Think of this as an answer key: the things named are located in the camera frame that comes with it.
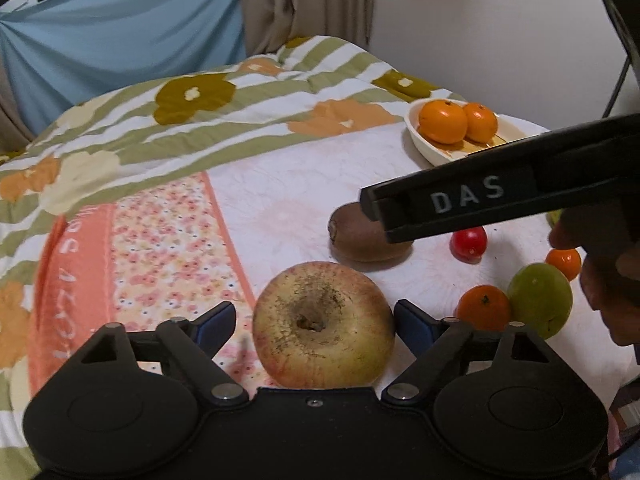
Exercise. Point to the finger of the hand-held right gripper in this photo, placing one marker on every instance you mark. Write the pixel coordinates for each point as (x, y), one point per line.
(450, 172)

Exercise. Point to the white oval bowl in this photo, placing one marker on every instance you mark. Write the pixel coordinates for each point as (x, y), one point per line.
(430, 152)

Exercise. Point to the large yellow-red apple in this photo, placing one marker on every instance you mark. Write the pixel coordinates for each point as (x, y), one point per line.
(325, 340)

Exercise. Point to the large orange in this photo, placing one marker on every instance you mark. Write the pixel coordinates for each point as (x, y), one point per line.
(442, 121)
(482, 121)

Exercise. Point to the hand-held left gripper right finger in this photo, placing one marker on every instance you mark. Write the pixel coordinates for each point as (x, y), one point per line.
(412, 321)

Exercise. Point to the light blue cloth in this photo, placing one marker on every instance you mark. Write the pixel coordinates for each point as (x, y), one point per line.
(125, 35)

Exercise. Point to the green apple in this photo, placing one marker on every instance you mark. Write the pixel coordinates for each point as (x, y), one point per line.
(553, 219)
(540, 300)

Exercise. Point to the beige curtain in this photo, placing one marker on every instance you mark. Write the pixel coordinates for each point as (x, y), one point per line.
(300, 0)

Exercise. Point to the person's right hand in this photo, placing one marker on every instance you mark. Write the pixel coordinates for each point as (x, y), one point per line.
(615, 300)

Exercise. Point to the floral striped quilt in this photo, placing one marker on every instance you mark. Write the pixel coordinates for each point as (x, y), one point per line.
(150, 135)

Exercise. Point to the brown kiwi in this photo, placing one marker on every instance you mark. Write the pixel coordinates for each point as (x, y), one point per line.
(355, 240)

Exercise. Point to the white pink floral tablecloth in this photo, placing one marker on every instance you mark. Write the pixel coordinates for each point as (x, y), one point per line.
(300, 180)

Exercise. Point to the black metal pole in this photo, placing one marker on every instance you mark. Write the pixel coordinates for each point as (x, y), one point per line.
(612, 10)

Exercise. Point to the red tomato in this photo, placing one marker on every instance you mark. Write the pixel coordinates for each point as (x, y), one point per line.
(467, 245)

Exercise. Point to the small mandarin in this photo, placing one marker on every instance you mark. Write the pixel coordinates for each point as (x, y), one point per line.
(565, 262)
(481, 307)

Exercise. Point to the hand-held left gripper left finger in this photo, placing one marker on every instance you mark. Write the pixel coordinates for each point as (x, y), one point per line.
(217, 319)

